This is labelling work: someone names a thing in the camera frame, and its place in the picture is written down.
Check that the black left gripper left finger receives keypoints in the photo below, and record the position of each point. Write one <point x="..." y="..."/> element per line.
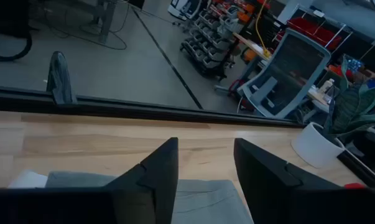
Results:
<point x="156" y="186"/>

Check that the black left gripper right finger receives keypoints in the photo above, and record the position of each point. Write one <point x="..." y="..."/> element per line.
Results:
<point x="265" y="186"/>

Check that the grey folded cloth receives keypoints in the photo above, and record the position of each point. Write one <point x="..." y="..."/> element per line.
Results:
<point x="206" y="202"/>

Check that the white plant pot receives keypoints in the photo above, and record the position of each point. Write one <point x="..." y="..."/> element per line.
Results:
<point x="314" y="146"/>

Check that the grey office chair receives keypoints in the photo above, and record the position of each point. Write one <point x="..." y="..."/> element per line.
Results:
<point x="258" y="93"/>

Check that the green snake plant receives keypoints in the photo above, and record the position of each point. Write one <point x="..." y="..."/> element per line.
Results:
<point x="349" y="109"/>

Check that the white plastic bottle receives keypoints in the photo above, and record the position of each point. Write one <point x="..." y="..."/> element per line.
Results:
<point x="327" y="85"/>

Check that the grey parts bin rack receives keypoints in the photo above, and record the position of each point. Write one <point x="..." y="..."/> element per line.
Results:
<point x="206" y="53"/>

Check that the red storage bins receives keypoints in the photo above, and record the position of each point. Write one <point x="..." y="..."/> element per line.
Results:
<point x="311" y="31"/>

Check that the grey metal desk leg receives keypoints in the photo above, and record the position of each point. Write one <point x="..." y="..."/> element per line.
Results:
<point x="106" y="21"/>

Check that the white floor appliance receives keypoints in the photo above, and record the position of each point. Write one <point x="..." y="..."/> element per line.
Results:
<point x="181" y="7"/>

